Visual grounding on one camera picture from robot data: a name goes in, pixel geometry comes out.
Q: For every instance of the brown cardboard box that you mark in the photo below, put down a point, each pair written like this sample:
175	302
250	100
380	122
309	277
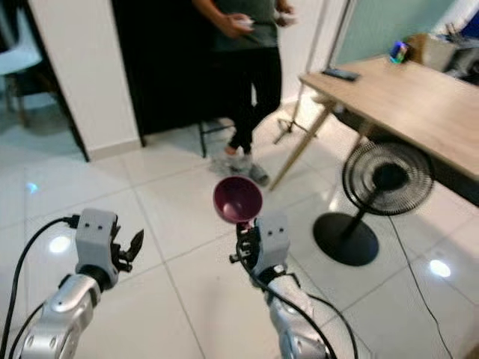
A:
434	52

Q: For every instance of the small colourful glowing gadget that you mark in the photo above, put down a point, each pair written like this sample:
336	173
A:
399	52

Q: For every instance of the white plastic chair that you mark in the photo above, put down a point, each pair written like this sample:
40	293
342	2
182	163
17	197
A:
19	60

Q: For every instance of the person in dark clothes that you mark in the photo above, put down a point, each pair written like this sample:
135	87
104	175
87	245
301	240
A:
251	75

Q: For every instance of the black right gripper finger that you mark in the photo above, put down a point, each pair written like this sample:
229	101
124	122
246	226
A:
242	232
256	226

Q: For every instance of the purple plastic bowl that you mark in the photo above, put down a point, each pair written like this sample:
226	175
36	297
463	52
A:
237	198

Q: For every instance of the black remote control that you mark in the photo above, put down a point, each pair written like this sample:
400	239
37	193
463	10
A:
340	74

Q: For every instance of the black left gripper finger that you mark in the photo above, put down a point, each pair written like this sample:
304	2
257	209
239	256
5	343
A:
137	242

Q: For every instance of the black standing fan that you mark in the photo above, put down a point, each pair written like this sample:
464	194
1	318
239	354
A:
389	177

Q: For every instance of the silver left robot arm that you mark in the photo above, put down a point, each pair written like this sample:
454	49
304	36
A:
63	321

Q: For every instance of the black door frame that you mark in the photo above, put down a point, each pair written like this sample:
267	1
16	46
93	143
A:
56	82

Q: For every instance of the white tripod stand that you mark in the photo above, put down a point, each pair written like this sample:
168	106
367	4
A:
303	82

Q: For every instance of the wooden table leg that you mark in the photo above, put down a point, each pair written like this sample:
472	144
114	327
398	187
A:
299	149

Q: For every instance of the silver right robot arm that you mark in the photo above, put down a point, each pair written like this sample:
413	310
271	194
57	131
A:
296	321

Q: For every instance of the person's left hand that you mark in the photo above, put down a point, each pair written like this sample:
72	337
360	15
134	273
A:
284	15

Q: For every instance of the person's right forearm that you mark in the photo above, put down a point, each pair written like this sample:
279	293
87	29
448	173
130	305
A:
213	13

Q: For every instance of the person's right hand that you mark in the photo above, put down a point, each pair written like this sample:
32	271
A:
239	25

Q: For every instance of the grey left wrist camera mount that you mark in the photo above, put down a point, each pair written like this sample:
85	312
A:
96	238

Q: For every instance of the small white handheld device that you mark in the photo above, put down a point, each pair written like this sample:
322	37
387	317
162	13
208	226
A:
247	24

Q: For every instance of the frosted green glass panel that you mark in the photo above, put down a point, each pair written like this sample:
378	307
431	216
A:
389	22

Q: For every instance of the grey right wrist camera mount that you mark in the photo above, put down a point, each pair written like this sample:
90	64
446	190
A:
273	241

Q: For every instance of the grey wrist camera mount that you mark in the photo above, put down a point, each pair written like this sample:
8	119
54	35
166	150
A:
273	241
96	238

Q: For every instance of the black metal stool leg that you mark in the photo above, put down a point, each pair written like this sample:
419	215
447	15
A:
203	138

